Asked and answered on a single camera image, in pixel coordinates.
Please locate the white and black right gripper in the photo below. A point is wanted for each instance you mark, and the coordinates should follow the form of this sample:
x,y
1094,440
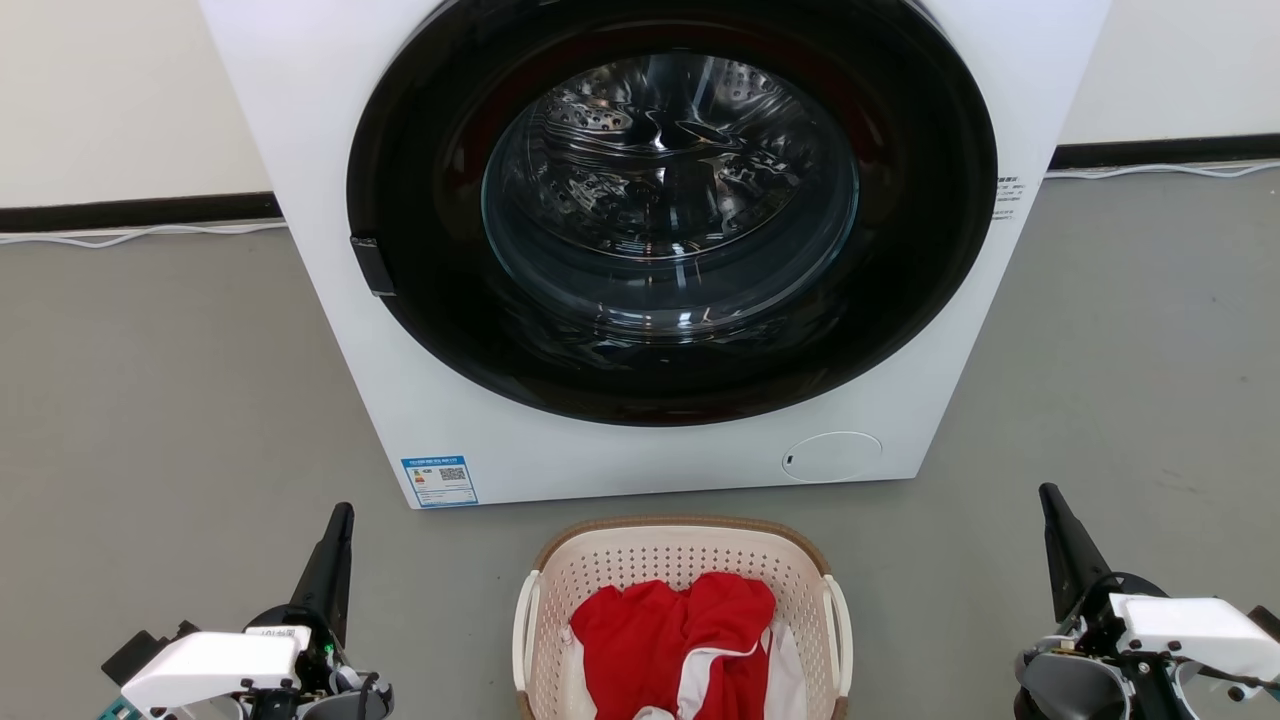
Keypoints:
x,y
1190,625

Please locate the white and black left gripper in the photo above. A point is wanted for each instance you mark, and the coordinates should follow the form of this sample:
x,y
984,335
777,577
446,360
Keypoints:
x,y
220,660

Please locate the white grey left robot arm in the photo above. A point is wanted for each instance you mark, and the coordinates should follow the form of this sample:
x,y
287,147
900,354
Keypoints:
x,y
365,700

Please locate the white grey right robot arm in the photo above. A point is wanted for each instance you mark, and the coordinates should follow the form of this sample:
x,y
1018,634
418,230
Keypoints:
x,y
1070,690

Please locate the cream perforated plastic laundry basket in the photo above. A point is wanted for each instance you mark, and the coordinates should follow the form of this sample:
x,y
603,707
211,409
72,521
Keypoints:
x,y
680,552

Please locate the blue energy label sticker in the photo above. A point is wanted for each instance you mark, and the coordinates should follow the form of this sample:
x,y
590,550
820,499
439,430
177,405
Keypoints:
x,y
440,482

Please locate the round white filter cover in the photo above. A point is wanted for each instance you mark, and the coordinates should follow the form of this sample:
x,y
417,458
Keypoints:
x,y
832,457

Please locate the round black glass washer door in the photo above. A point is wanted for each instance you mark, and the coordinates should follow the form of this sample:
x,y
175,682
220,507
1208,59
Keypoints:
x,y
420,300

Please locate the white garment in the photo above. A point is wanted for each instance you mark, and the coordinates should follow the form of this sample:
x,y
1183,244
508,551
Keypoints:
x,y
790,672

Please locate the red garment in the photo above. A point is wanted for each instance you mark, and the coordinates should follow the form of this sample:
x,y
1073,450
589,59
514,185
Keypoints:
x,y
640,640

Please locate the small printed text label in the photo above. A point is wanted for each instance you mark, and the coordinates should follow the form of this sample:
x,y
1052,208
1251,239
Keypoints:
x,y
1005,198

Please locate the black baseboard strip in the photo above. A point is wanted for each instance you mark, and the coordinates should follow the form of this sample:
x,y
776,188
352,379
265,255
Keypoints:
x,y
130,212
1170,150

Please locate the white front-load washing machine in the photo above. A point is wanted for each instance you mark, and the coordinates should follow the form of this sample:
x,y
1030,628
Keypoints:
x,y
300,150

